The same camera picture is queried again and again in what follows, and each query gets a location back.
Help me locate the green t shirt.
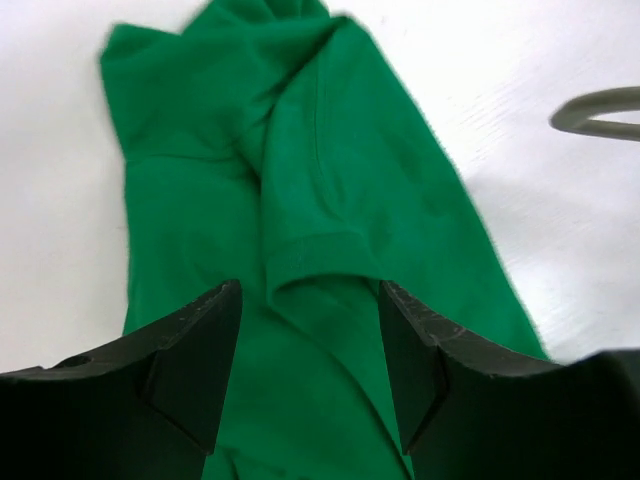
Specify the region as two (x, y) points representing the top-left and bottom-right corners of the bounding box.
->
(100, 1), (544, 479)

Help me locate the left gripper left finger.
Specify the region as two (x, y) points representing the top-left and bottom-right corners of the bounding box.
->
(1, 281), (242, 480)

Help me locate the grey clothes hanger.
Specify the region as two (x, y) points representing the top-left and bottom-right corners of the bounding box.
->
(549, 86), (640, 142)

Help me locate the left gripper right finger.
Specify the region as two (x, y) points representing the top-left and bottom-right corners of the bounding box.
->
(378, 282), (639, 480)

